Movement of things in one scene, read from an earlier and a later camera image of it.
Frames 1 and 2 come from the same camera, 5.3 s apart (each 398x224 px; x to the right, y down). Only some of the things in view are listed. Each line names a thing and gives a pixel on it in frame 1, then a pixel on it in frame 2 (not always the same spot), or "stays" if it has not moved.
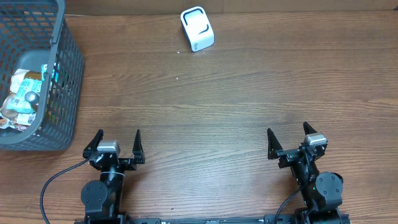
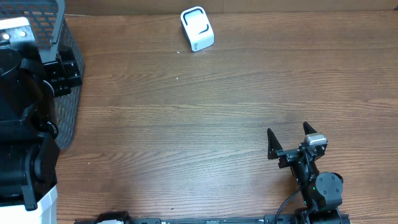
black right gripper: (292, 154) stays
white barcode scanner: (198, 28) stays
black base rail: (287, 218) stays
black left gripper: (130, 165) -> (54, 72)
